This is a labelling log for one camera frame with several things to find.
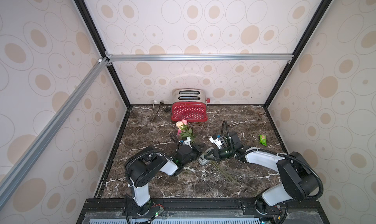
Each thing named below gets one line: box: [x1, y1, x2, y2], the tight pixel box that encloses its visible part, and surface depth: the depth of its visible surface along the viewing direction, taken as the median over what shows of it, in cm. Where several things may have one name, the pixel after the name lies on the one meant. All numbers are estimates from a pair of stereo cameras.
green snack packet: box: [258, 134, 267, 147], surface depth 99 cm
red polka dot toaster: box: [171, 88, 211, 123], surface depth 103 cm
